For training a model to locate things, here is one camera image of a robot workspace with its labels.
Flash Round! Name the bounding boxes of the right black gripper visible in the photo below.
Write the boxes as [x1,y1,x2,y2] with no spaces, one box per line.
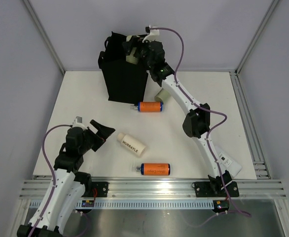
[122,36,155,70]

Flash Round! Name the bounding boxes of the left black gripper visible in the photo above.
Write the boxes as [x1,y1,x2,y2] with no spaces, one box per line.
[79,120,114,155]

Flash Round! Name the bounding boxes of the green bottle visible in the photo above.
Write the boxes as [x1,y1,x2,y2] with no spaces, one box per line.
[126,45,139,65]
[154,89,171,103]

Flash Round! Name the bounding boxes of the cream Murrayle bottle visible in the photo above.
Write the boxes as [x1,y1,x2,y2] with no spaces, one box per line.
[117,133,146,157]

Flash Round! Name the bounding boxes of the orange blue pump bottle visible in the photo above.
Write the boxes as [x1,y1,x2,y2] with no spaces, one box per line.
[130,102,163,113]
[132,163,171,176]

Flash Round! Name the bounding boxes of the white translucent bottle grey cap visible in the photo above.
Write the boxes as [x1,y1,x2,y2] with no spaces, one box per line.
[215,146,242,178]

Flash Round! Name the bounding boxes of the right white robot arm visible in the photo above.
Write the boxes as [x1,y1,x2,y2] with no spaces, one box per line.
[122,35,232,196]

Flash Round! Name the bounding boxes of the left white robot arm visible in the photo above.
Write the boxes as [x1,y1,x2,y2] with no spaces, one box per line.
[17,117,115,237]

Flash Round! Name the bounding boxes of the black canvas bag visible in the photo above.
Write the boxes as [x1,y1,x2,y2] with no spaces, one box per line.
[98,32,148,104]

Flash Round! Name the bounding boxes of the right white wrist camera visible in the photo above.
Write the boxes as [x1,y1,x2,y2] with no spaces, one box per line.
[142,25,160,43]

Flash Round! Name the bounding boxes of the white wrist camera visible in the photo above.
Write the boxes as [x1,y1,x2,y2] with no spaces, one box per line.
[72,116,87,130]
[142,25,160,43]

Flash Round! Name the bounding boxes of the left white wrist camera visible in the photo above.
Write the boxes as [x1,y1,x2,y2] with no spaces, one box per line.
[72,116,87,130]

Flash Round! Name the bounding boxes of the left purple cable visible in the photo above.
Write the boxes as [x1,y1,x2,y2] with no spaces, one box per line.
[26,124,91,237]

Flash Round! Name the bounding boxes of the purple cable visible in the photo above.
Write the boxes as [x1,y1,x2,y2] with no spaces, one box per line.
[26,124,91,237]
[156,27,253,229]

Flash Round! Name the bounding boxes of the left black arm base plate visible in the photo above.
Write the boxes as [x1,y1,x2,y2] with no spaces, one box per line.
[83,182,109,198]

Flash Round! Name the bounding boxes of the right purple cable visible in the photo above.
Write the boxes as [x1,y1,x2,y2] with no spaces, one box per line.
[156,27,253,229]

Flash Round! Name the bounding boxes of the aluminium front rail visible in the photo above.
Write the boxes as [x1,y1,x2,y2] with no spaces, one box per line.
[18,177,287,199]

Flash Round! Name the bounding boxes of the white slotted cable duct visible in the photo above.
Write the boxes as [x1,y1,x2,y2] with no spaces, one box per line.
[30,200,214,209]

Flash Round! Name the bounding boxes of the left aluminium frame post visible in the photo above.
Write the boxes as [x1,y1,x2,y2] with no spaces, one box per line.
[21,0,66,76]

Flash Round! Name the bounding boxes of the aluminium frame post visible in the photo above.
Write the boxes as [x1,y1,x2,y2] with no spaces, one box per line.
[21,0,66,76]
[234,0,283,75]

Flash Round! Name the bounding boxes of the right aluminium frame post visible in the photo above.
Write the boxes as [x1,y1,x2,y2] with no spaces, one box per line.
[234,0,283,75]

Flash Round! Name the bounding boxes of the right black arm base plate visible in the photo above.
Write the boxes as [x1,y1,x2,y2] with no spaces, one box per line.
[191,181,240,198]

